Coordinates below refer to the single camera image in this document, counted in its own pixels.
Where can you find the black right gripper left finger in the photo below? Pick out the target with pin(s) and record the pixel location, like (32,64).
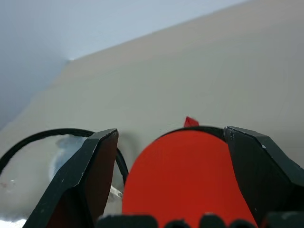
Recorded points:
(78,180)

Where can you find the red table tennis paddle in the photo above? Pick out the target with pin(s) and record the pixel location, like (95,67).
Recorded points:
(183,175)

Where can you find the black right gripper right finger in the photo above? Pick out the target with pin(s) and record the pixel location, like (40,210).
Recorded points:
(263,171)

